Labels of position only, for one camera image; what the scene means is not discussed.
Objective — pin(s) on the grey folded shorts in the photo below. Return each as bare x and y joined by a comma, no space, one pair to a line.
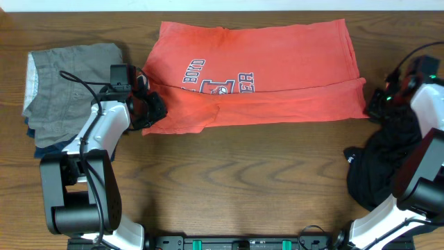
56,108

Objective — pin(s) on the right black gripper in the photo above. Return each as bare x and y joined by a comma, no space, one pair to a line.
376,96

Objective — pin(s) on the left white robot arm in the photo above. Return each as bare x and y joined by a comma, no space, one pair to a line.
80,191

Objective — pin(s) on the black garment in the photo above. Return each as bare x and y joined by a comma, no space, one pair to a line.
373,167

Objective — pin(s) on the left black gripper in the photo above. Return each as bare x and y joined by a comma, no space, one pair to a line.
160,112

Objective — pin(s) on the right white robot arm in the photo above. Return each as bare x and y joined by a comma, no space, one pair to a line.
398,175

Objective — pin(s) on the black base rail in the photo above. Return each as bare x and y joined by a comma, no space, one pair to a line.
311,237

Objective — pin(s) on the red printed t-shirt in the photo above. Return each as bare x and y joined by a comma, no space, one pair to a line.
211,77

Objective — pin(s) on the navy folded garment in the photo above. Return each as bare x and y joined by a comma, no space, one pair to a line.
55,148

